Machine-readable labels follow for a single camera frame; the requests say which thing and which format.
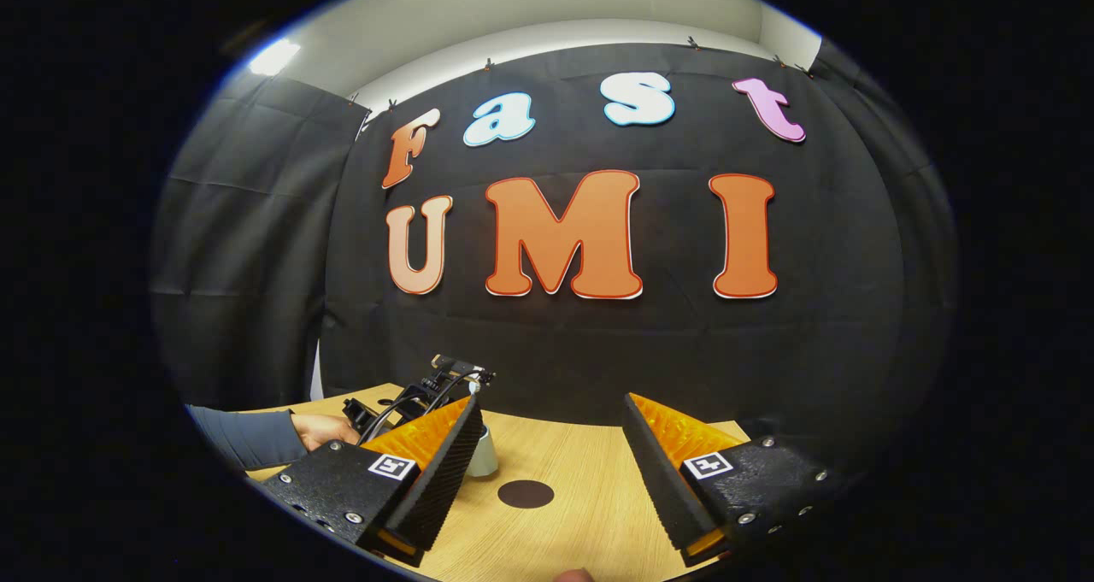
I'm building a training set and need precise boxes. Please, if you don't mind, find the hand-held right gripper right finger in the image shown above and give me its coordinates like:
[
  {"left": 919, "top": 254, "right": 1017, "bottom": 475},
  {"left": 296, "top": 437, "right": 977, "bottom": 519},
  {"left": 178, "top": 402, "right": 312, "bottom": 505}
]
[{"left": 622, "top": 392, "right": 843, "bottom": 566}]

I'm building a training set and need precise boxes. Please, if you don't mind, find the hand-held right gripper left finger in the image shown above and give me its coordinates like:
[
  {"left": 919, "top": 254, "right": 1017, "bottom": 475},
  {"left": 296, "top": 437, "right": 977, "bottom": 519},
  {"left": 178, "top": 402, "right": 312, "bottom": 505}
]
[{"left": 261, "top": 394, "right": 484, "bottom": 567}]

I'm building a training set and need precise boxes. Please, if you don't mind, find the light blue cup wooden handle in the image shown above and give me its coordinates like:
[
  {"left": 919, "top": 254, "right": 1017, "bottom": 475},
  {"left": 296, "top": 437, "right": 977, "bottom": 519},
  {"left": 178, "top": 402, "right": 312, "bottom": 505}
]
[{"left": 466, "top": 424, "right": 498, "bottom": 478}]

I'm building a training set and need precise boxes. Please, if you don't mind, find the dark round coaster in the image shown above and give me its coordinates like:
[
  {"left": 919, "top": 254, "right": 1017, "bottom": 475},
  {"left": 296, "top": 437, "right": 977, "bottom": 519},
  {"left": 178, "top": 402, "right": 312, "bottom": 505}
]
[{"left": 497, "top": 479, "right": 556, "bottom": 509}]

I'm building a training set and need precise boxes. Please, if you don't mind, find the wooden desktop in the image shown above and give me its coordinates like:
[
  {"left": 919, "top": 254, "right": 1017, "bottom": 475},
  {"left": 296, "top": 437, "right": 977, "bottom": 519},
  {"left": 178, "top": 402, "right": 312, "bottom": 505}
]
[{"left": 244, "top": 383, "right": 753, "bottom": 582}]

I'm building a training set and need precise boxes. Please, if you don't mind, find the black backdrop cloth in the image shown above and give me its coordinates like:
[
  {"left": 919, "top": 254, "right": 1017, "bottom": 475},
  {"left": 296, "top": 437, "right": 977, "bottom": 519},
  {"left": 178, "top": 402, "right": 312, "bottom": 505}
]
[{"left": 150, "top": 42, "right": 958, "bottom": 472}]

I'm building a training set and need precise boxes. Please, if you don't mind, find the ceiling light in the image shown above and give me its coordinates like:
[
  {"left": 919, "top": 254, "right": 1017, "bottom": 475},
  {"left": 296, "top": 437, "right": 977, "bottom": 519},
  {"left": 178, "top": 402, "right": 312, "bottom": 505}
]
[{"left": 248, "top": 38, "right": 302, "bottom": 77}]

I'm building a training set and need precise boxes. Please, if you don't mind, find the thin black cable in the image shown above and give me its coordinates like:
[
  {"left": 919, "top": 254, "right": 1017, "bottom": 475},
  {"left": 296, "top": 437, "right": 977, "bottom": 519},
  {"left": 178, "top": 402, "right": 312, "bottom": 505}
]
[{"left": 359, "top": 368, "right": 479, "bottom": 443}]

